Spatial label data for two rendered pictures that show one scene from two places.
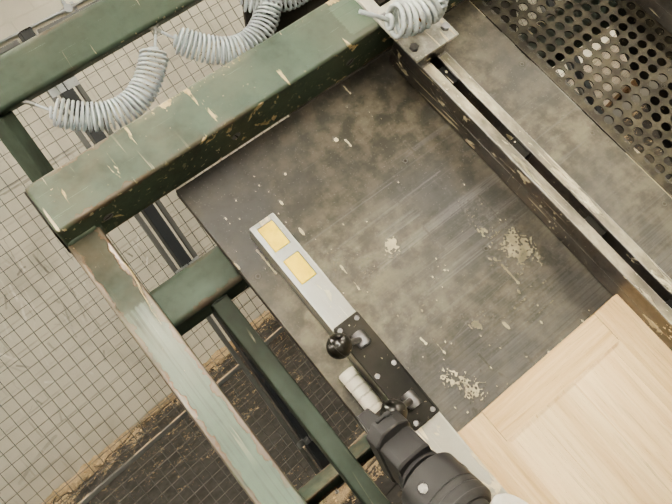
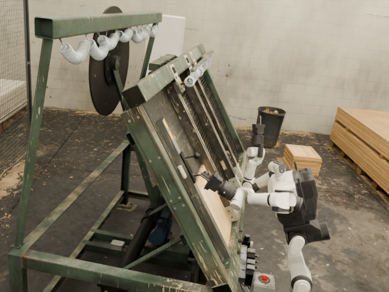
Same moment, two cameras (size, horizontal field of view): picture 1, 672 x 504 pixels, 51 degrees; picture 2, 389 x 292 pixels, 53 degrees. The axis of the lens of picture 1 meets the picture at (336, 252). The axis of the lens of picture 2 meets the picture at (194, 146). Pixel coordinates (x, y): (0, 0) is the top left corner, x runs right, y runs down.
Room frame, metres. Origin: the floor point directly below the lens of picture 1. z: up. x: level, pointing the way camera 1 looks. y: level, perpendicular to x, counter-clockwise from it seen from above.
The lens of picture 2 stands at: (0.15, 1.97, 2.37)
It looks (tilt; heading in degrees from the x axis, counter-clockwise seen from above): 21 degrees down; 293
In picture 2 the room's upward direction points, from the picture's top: 7 degrees clockwise
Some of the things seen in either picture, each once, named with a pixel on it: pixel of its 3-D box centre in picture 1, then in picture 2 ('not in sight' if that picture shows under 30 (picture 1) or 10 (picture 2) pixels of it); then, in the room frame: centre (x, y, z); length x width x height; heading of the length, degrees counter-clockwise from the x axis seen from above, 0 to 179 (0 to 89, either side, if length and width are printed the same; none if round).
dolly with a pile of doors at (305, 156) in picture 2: not in sight; (297, 161); (0.87, -3.83, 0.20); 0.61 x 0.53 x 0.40; 118
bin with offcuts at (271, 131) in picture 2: not in sight; (268, 127); (1.64, -4.89, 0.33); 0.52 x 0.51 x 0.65; 118
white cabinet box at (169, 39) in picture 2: not in sight; (161, 79); (3.33, -3.79, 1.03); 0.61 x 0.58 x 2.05; 118
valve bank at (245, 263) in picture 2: not in sight; (248, 264); (0.61, -0.32, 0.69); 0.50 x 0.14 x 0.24; 106
